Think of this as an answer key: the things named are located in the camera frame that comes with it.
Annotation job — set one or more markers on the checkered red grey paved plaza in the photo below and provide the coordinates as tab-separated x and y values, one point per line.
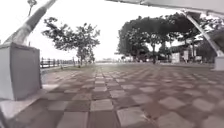
110	96

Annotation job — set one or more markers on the small leafy tree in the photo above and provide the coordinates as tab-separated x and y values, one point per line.
78	38

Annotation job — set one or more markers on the group of large dark trees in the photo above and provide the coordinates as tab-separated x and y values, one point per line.
156	33

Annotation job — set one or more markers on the railing fence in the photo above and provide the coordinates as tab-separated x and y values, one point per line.
55	62

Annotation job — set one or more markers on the grass strip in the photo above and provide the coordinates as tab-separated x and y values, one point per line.
55	69

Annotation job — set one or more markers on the small white building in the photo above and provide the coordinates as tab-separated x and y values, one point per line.
176	57

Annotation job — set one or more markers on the slanted grey support beam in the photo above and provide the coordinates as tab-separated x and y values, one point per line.
29	22

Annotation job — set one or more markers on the white canopy roof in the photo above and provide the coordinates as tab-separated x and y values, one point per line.
186	4

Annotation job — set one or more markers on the slanted white canopy strut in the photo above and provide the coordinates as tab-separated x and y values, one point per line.
206	33

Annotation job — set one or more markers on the grey concrete pedestal block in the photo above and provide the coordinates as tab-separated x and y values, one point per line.
19	70

